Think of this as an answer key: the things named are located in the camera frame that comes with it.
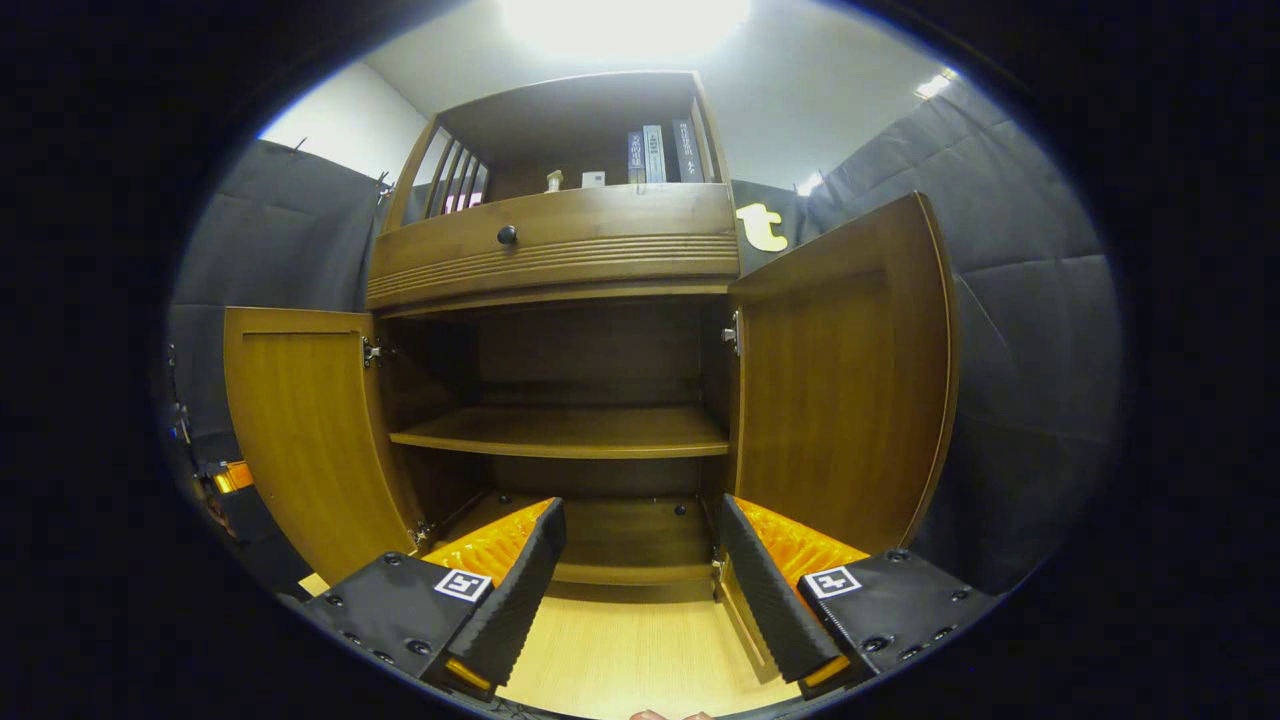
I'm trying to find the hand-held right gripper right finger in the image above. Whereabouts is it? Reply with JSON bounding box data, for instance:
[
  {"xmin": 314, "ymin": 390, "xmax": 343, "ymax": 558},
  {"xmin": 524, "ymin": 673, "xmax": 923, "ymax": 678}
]
[{"xmin": 717, "ymin": 493, "xmax": 1001, "ymax": 701}]

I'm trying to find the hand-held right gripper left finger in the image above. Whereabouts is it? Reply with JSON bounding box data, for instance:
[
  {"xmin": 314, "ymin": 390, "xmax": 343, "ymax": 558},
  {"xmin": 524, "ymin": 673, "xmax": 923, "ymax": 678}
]
[{"xmin": 300, "ymin": 497, "xmax": 569, "ymax": 701}]

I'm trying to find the wooden shoe cabinet door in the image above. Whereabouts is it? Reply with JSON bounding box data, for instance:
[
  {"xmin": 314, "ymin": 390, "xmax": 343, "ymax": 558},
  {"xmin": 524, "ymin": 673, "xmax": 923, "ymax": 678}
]
[
  {"xmin": 727, "ymin": 192, "xmax": 961, "ymax": 557},
  {"xmin": 223, "ymin": 306, "xmax": 423, "ymax": 587}
]

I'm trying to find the wooden double-door shoe cabinet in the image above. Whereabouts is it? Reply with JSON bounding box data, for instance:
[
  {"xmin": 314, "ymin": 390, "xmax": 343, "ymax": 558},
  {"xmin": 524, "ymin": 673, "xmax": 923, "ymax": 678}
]
[{"xmin": 223, "ymin": 70, "xmax": 961, "ymax": 603}]

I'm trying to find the wooden cabinet drawer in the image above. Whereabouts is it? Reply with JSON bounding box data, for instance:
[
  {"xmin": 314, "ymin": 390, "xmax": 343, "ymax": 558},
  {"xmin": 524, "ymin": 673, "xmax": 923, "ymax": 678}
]
[{"xmin": 365, "ymin": 183, "xmax": 742, "ymax": 312}]

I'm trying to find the wooden inner shelf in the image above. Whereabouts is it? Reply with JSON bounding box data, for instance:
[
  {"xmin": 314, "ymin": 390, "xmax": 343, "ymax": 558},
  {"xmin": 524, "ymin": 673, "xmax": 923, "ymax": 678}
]
[{"xmin": 389, "ymin": 405, "xmax": 731, "ymax": 460}]

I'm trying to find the dark upright book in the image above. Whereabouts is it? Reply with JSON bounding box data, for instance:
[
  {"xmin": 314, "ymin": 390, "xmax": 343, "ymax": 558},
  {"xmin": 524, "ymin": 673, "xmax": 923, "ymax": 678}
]
[{"xmin": 672, "ymin": 119, "xmax": 702, "ymax": 184}]

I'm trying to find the large ceiling light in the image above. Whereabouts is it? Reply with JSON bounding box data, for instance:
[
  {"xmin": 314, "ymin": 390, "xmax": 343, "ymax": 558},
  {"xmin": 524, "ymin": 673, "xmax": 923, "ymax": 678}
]
[{"xmin": 500, "ymin": 0, "xmax": 753, "ymax": 63}]

